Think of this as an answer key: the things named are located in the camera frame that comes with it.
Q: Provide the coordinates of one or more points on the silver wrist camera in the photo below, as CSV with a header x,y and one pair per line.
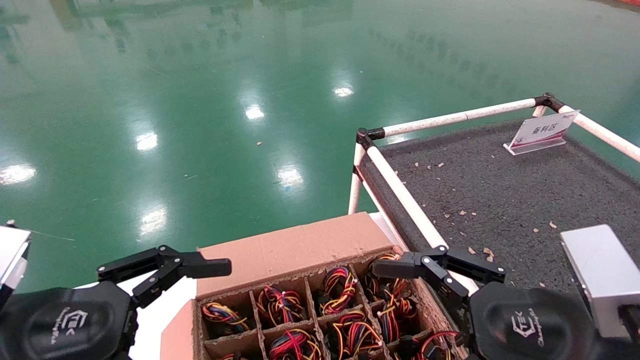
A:
x,y
10,255
600,270

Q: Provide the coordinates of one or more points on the white pipe table frame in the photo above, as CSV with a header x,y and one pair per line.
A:
x,y
400,187

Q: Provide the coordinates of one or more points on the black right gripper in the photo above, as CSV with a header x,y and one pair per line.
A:
x,y
530,325

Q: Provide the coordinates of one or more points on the brown cardboard divider box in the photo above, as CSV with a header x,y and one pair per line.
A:
x,y
290,250

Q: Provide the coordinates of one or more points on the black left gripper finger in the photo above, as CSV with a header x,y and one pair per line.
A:
x,y
210,268

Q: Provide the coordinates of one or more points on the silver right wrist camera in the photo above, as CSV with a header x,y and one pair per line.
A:
x,y
600,270

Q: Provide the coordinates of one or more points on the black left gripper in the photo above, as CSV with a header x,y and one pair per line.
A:
x,y
60,320

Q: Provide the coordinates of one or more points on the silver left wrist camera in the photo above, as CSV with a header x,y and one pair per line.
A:
x,y
10,255

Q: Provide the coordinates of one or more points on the clear acrylic sign placard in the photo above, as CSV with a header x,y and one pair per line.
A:
x,y
542,132

